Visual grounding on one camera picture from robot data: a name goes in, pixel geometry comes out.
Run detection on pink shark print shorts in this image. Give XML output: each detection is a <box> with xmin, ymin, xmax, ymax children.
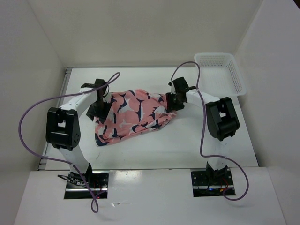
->
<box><xmin>95</xmin><ymin>89</ymin><xmax>177</xmax><ymax>147</ymax></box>

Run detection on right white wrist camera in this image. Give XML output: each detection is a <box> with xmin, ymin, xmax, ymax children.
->
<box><xmin>168</xmin><ymin>81</ymin><xmax>177</xmax><ymax>94</ymax></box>

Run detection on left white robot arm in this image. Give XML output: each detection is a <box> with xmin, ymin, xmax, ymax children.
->
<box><xmin>45</xmin><ymin>79</ymin><xmax>112</xmax><ymax>188</ymax></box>

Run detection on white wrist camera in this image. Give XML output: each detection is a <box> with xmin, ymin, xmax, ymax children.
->
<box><xmin>168</xmin><ymin>81</ymin><xmax>177</xmax><ymax>94</ymax></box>
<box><xmin>103</xmin><ymin>92</ymin><xmax>113</xmax><ymax>104</ymax></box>

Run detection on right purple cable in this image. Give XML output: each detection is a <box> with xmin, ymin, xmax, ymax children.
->
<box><xmin>169</xmin><ymin>61</ymin><xmax>249</xmax><ymax>201</ymax></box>

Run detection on purple cable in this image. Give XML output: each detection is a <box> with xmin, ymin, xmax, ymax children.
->
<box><xmin>18</xmin><ymin>71</ymin><xmax>121</xmax><ymax>213</ymax></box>
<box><xmin>169</xmin><ymin>61</ymin><xmax>249</xmax><ymax>201</ymax></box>

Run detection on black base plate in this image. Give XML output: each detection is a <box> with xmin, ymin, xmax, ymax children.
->
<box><xmin>191</xmin><ymin>169</ymin><xmax>236</xmax><ymax>197</ymax></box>
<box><xmin>58</xmin><ymin>172</ymin><xmax>109</xmax><ymax>200</ymax></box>

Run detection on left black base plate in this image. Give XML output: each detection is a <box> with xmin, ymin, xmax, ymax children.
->
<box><xmin>58</xmin><ymin>172</ymin><xmax>109</xmax><ymax>200</ymax></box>

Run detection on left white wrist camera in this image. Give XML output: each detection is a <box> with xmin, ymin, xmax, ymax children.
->
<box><xmin>103</xmin><ymin>92</ymin><xmax>113</xmax><ymax>104</ymax></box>

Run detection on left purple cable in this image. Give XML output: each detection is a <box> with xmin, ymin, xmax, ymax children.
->
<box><xmin>18</xmin><ymin>71</ymin><xmax>121</xmax><ymax>213</ymax></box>

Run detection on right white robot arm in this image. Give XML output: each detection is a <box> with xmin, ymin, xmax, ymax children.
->
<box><xmin>166</xmin><ymin>77</ymin><xmax>240</xmax><ymax>184</ymax></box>

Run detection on white plastic basket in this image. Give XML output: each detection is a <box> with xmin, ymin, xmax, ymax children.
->
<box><xmin>194</xmin><ymin>52</ymin><xmax>247</xmax><ymax>97</ymax></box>

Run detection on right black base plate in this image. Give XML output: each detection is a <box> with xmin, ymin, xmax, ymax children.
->
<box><xmin>191</xmin><ymin>169</ymin><xmax>236</xmax><ymax>197</ymax></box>

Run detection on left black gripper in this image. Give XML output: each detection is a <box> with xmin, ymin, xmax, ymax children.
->
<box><xmin>86</xmin><ymin>99</ymin><xmax>112</xmax><ymax>123</ymax></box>

